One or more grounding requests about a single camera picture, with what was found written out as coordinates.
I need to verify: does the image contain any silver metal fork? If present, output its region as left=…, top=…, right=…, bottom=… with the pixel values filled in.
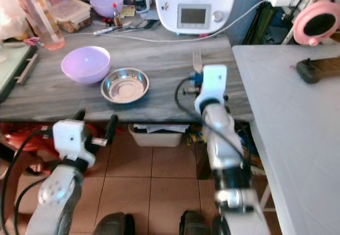
left=192, top=48, right=204, bottom=74

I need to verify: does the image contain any stainless steel bowl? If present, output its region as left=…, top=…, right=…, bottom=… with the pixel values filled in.
left=101, top=68, right=150, bottom=104

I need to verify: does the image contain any white plastic bin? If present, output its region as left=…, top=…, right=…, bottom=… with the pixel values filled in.
left=129, top=123, right=190, bottom=148

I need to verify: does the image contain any large purple plastic bowl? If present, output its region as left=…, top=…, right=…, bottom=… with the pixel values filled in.
left=61, top=46, right=111, bottom=85

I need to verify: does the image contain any yellow blue snack packet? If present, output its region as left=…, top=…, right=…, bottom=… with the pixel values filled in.
left=187, top=127, right=203, bottom=146

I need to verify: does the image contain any red plastic stool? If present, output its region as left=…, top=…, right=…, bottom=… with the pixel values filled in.
left=0, top=122, right=57, bottom=152

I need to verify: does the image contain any white kitchen cooking appliance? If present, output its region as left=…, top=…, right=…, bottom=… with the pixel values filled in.
left=154, top=0, right=239, bottom=36

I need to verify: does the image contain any white pen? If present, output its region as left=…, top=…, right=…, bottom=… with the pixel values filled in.
left=93, top=26, right=132, bottom=36

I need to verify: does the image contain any dark left robot foot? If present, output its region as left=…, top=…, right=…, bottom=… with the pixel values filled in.
left=95, top=212, right=135, bottom=235

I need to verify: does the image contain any dark robot foot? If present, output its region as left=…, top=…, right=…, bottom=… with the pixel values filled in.
left=180, top=210, right=216, bottom=235
left=95, top=212, right=135, bottom=235

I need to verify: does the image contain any person's bare leg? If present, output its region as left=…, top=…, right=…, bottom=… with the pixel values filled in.
left=0, top=151, right=41, bottom=231

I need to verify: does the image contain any clear plastic food container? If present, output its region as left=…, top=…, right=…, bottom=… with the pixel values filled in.
left=50, top=0, right=92, bottom=33

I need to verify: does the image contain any small sauce bottle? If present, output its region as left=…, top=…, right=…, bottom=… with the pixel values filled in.
left=113, top=3, right=123, bottom=27

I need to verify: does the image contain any pink clear water bottle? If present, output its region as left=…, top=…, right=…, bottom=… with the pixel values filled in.
left=6, top=0, right=66, bottom=51

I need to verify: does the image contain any small purple plastic bowl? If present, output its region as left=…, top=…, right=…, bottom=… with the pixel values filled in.
left=90, top=0, right=124, bottom=18

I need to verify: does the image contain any white plastic bag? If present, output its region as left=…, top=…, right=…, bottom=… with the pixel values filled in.
left=0, top=0, right=30, bottom=42

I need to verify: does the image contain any pink round mirror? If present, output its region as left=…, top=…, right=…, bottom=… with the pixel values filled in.
left=292, top=1, right=340, bottom=47

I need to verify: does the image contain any dark brown flat object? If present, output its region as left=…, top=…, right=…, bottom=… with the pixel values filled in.
left=296, top=57, right=340, bottom=84

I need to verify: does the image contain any dark right robot foot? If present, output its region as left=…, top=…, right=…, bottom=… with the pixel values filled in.
left=180, top=210, right=216, bottom=235

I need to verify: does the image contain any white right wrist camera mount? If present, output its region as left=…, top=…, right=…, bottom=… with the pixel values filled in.
left=194, top=64, right=228, bottom=113

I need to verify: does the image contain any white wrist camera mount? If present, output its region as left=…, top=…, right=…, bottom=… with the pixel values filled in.
left=53, top=119, right=98, bottom=164
left=194, top=64, right=228, bottom=113

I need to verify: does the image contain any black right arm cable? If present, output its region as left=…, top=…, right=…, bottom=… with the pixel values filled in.
left=173, top=75, right=250, bottom=190

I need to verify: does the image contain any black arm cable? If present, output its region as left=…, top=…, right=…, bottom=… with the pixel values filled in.
left=1, top=130, right=56, bottom=235
left=173, top=75, right=250, bottom=190

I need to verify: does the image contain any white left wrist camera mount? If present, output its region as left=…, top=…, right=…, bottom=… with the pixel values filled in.
left=53, top=119, right=98, bottom=164

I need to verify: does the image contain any white power cord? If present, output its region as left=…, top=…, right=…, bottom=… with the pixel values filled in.
left=69, top=0, right=273, bottom=43

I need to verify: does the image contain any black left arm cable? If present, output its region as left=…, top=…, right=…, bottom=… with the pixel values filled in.
left=1, top=130, right=56, bottom=235

